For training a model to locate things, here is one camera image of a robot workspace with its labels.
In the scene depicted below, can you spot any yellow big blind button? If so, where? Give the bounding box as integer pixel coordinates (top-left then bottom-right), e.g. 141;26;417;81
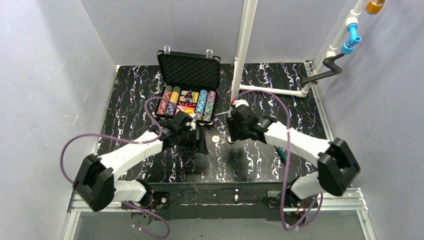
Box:
184;109;195;115

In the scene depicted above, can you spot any red playing card deck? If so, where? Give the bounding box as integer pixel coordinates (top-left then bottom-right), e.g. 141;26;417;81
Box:
175;105;196;113

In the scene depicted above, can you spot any white one poker chip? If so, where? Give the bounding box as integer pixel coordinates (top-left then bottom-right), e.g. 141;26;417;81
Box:
211;135;220;143

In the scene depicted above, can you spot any triangular all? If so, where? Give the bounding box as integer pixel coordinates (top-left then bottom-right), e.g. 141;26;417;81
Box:
181;90;194;101

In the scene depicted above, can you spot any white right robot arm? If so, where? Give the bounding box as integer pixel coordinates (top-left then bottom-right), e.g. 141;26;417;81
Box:
226;100;361;206

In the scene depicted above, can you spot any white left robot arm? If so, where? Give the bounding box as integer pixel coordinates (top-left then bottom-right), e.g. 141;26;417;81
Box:
72;111;209;212

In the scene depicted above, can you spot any black poker set case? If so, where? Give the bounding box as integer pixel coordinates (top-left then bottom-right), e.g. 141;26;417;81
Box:
155;46;221;125

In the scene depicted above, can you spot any dark blue poker chip stack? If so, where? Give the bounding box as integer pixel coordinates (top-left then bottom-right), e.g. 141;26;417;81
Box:
165;102;177;117

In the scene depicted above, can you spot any red poker chip stack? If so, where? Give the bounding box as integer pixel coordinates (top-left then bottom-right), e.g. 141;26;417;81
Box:
156;90;172;116

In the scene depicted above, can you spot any white-grey poker chip stack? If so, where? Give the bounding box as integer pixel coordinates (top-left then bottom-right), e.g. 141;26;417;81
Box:
202;114;212;122
193;112;203;121

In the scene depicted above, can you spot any yellow poker chip stack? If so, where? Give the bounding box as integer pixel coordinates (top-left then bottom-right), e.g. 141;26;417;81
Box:
169;91;180;105

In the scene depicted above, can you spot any purple poker chip stack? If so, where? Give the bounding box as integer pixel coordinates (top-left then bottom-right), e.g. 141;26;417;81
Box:
206;91;217;104

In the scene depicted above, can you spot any blue yellow card deck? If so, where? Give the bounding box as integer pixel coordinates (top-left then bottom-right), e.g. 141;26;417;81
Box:
178;90;199;104

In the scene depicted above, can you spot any olive green poker chip stack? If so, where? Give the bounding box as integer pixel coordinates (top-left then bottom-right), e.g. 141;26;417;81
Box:
172;86;181;94
164;85;173;94

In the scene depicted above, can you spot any light blue poker chip stack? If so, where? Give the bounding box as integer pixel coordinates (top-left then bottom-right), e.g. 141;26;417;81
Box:
195;89;208;114

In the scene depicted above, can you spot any blue pipe fitting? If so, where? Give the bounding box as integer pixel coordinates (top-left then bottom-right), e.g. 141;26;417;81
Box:
340;23;362;55

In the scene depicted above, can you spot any orange pipe fitting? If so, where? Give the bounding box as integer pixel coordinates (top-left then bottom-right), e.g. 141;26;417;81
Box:
364;0;386;15

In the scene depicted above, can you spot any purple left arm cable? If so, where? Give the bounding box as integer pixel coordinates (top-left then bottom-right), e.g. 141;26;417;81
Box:
59;96;171;240

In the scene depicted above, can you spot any green handle screwdriver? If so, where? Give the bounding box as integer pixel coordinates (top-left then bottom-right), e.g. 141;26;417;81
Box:
275;147;287;164

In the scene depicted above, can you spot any white PVC pipe frame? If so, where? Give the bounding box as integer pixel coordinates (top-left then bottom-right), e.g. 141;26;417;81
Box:
230;0;367;99

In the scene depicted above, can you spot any black clamp handle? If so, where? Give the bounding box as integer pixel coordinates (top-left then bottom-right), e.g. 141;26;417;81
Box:
301;52;345;85

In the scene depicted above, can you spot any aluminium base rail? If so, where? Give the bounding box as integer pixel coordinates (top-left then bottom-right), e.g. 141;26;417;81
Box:
62;184;376;240

